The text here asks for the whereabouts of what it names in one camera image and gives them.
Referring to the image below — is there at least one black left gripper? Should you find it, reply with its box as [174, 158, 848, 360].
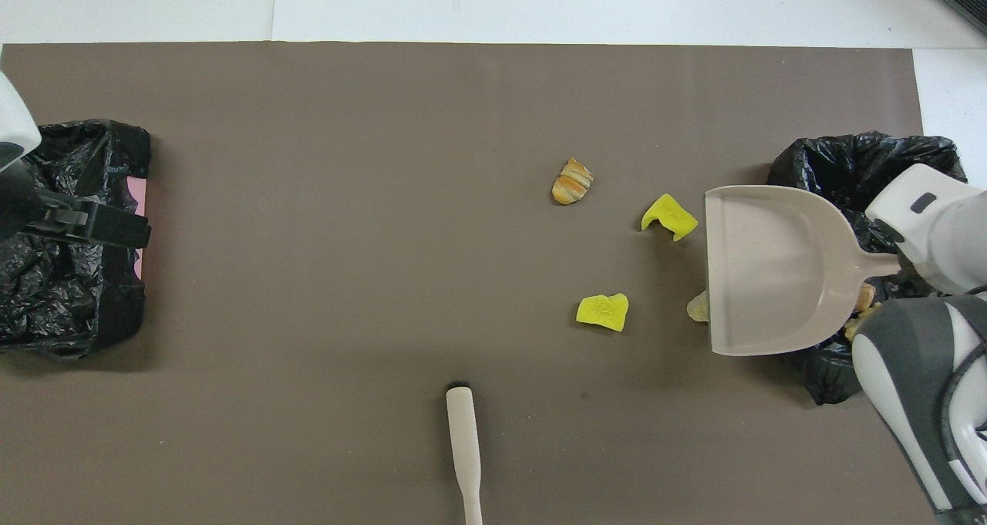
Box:
[0, 155, 153, 248]

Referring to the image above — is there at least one black plastic bin liner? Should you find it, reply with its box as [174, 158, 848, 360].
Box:
[0, 119, 153, 360]
[757, 130, 987, 406]

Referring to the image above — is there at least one beige plastic dustpan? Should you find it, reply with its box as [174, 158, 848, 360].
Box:
[703, 184, 903, 358]

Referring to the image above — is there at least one notched yellow sponge piece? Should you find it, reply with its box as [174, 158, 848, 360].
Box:
[640, 193, 699, 243]

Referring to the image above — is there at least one orange striped croissant piece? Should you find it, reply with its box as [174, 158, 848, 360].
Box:
[843, 311, 882, 341]
[551, 157, 595, 207]

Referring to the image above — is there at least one pink plastic bin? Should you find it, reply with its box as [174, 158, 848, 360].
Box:
[123, 177, 147, 281]

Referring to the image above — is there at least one brown table mat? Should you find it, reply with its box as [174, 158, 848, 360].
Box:
[0, 42, 968, 525]

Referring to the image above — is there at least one yellow sponge wedge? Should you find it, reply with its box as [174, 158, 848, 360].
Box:
[575, 292, 630, 332]

